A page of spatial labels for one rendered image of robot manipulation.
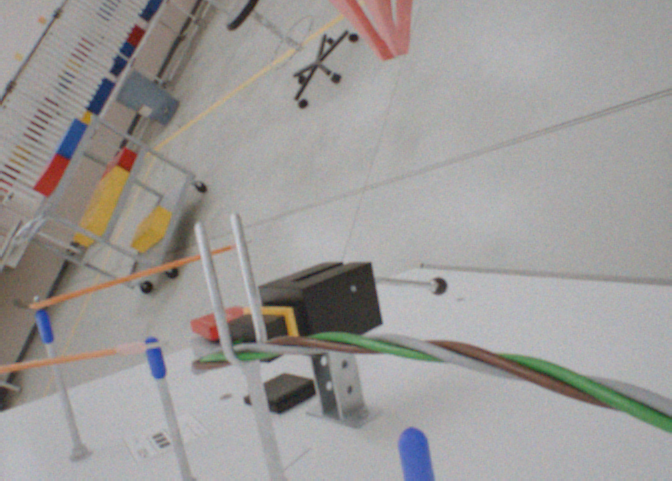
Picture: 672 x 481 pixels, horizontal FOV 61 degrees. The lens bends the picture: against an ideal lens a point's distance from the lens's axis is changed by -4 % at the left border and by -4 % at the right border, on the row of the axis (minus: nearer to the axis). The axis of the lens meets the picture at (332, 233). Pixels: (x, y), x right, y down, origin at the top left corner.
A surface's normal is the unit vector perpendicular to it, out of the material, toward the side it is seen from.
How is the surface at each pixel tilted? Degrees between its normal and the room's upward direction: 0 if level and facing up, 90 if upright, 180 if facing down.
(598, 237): 0
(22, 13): 90
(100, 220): 90
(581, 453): 50
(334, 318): 98
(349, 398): 98
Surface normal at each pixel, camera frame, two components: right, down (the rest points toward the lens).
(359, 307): 0.68, -0.04
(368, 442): -0.19, -0.97
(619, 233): -0.74, -0.46
